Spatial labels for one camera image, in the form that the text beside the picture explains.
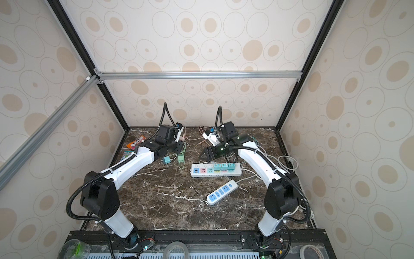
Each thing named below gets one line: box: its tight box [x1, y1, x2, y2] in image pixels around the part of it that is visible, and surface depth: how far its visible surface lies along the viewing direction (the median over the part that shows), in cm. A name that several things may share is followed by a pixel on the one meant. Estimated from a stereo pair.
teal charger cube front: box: [214, 163, 222, 171], surface depth 94 cm
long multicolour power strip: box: [189, 162, 243, 178], surface depth 96 cm
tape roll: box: [299, 244, 324, 259], surface depth 71 cm
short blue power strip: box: [205, 179, 239, 206], surface depth 88 cm
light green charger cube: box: [177, 154, 185, 163], surface depth 104 cm
